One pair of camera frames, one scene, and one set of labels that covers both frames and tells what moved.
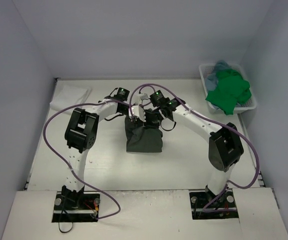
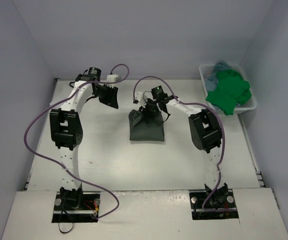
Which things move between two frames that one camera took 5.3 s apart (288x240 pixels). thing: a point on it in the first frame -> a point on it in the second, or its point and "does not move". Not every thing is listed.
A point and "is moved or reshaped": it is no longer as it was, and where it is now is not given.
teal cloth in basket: [211, 80] does not move
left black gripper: [129, 113] -> [106, 93]
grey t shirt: [142, 139] is moved or reshaped
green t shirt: [232, 88] does not move
